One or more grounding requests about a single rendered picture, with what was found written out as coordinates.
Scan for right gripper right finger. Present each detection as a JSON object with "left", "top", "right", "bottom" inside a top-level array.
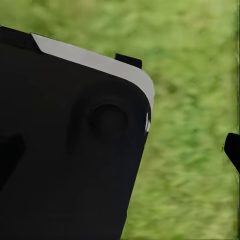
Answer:
[{"left": 224, "top": 132, "right": 240, "bottom": 173}]

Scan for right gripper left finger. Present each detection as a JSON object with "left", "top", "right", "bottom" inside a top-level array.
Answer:
[{"left": 0, "top": 133, "right": 26, "bottom": 193}]

